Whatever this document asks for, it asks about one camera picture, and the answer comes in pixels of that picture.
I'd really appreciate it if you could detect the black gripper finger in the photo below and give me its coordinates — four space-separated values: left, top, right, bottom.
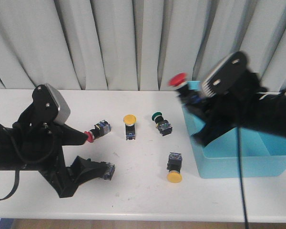
193 121 237 146
178 92 209 122
58 156 107 198
61 125 88 146

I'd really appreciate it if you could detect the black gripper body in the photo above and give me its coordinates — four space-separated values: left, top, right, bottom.
200 71 266 134
12 121 66 186

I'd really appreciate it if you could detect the red button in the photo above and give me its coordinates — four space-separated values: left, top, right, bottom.
84 120 111 143
168 73 201 105

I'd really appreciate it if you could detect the yellow button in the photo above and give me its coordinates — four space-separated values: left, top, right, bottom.
123 114 136 140
167 152 183 183

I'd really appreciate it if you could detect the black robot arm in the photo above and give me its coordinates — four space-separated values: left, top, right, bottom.
0 122 115 200
170 73 286 146

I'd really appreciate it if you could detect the blue plastic box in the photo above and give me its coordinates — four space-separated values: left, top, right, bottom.
182 81 286 178

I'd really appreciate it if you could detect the green button lower left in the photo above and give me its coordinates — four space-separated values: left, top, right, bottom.
101 162 115 180

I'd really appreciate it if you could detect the green button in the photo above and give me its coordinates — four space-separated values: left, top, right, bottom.
101 162 115 180
152 112 173 136

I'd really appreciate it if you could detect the green button upper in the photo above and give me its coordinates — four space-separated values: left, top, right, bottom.
152 112 173 136

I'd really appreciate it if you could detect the grey pleated curtain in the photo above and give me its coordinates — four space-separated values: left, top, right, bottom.
0 0 286 92

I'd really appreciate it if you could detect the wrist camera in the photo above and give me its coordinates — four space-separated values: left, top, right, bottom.
32 83 71 125
200 51 247 98

